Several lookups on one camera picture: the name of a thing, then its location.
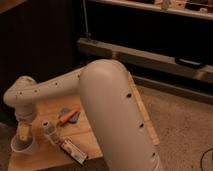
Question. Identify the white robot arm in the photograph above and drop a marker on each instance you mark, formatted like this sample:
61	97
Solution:
111	108

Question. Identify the white ceramic cup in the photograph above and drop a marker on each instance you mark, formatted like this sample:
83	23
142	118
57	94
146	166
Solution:
24	147

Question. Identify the small clear bottle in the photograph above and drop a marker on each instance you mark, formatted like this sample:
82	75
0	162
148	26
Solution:
50	132

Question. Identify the grey metal shelf beam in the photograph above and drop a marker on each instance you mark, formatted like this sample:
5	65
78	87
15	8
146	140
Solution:
144	59

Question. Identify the wooden table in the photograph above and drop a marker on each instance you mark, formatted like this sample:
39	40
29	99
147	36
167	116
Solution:
45	155

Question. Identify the metal vertical pole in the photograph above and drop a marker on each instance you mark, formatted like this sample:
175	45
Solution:
87	33

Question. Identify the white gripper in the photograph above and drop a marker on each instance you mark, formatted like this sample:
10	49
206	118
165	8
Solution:
25	115

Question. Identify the upper shelf with items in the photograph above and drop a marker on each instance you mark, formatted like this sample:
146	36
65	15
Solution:
163	8

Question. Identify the black handle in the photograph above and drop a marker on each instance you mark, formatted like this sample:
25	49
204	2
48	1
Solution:
190	64

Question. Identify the red and white box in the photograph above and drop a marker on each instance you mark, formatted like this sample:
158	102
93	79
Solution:
73	151

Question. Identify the blue cloth pad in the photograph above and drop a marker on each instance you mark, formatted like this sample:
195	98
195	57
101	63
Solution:
74	118

